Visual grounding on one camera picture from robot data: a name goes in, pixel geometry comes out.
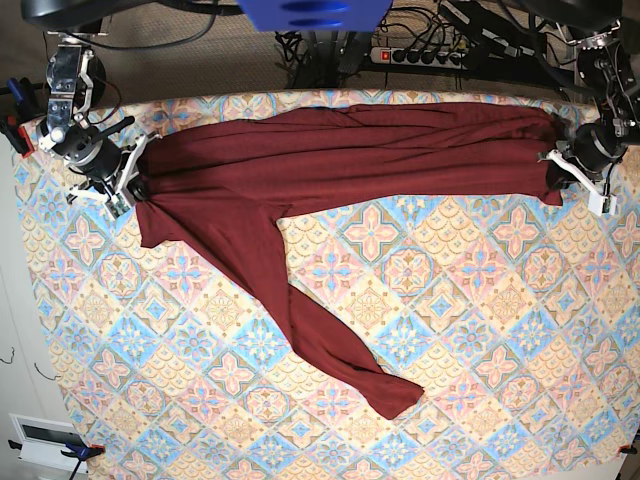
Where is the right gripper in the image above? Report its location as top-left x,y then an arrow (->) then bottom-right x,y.
62,116 -> 161,201

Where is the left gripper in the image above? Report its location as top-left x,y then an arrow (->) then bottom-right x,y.
545,124 -> 625,190

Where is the dark red t-shirt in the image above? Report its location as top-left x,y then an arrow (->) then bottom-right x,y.
135,103 -> 561,419

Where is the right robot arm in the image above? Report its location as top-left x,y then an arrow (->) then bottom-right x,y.
20,1 -> 152,209

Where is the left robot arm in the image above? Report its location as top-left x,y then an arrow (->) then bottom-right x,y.
498,1 -> 639,185

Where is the black round stool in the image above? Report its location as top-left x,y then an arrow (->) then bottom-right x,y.
88,57 -> 106,107

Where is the blue orange clamp upper left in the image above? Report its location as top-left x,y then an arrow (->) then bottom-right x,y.
1,78 -> 34,158

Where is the blue orange clamp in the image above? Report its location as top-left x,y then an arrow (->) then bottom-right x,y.
1,78 -> 34,158
8,440 -> 105,479

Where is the patterned tile tablecloth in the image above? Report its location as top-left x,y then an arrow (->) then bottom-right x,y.
11,89 -> 640,480

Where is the white power strip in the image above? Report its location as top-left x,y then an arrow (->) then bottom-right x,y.
369,47 -> 464,69

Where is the orange clamp lower right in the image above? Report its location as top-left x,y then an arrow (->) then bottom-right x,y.
618,444 -> 638,455

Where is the blue orange clamp lower left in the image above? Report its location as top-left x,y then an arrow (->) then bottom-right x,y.
8,440 -> 105,479

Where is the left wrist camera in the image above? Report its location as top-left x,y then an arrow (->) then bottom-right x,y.
587,192 -> 617,216

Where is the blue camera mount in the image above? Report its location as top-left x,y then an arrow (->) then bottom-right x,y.
237,0 -> 392,32

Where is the white wall socket box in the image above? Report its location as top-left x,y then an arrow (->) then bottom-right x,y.
9,414 -> 82,473

